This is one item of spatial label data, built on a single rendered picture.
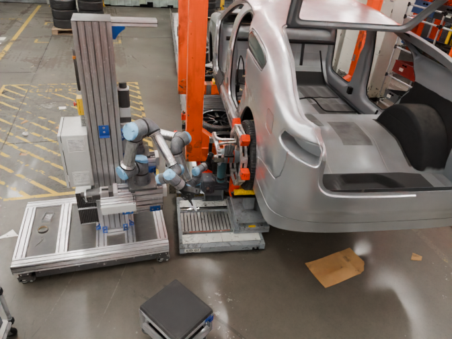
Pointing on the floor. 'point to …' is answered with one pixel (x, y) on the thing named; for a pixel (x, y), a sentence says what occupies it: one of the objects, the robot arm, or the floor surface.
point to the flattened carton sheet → (336, 267)
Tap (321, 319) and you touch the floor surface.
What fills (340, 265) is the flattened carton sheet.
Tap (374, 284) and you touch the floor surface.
